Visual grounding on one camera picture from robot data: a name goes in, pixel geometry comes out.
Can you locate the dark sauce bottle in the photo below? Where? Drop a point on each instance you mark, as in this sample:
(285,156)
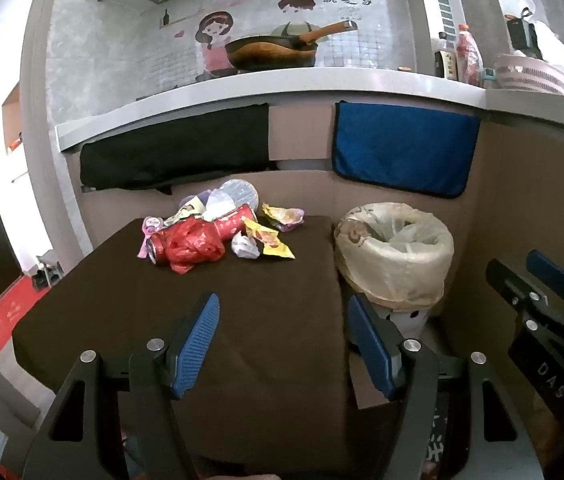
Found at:
(445,62)

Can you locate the red plastic bag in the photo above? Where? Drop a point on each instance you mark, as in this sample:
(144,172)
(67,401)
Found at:
(194,242)

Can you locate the cartoon printed card wrapper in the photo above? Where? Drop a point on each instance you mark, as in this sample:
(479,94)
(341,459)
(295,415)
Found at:
(182,215)

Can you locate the cartoon couple wall sticker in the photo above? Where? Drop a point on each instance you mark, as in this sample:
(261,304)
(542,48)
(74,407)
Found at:
(217,35)

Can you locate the blue cloth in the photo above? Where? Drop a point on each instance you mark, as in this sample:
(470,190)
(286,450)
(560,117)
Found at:
(406,147)

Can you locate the pink plastic basket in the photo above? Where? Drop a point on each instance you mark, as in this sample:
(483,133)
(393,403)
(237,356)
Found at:
(531,75)

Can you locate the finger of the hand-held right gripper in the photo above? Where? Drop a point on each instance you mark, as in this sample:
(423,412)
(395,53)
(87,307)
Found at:
(506,280)
(551,267)

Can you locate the small grey stool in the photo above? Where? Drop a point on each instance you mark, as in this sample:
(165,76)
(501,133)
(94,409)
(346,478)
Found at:
(48,272)

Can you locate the white trash bin with liner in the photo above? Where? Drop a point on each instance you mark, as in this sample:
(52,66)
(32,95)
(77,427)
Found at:
(391,255)

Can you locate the red drink can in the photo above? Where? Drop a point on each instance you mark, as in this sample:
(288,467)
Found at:
(156,249)

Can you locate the pink snack stick wrapper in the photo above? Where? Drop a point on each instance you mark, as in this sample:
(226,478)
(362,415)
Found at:
(152,222)

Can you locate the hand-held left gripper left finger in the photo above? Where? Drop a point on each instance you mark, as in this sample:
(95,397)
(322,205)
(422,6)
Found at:
(197,345)

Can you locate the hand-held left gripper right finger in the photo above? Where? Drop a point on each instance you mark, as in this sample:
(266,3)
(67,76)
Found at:
(369,350)

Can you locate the yellow orange snack wrapper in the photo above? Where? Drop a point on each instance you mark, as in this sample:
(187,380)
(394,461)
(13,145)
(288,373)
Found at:
(269,242)

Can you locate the white kitchen counter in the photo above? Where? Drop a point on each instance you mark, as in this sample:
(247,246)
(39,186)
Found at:
(312,85)

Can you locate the red floor mat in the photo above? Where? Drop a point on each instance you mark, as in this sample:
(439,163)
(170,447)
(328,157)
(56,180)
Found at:
(7,315)

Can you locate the red bottle with orange cap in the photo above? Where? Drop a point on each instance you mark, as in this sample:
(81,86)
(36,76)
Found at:
(469,57)

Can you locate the red soda can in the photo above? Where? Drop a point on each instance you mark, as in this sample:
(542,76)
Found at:
(234,221)

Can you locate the white paper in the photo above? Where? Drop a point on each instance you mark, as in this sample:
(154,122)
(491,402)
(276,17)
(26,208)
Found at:
(245,246)

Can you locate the black cloth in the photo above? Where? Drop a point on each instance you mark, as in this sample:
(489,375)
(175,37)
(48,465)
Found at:
(172,147)

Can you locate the yellow purple candy wrapper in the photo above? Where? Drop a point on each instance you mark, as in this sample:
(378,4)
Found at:
(284,217)

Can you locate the white plastic bag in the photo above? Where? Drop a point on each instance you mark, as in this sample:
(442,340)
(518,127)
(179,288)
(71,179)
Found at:
(554,42)

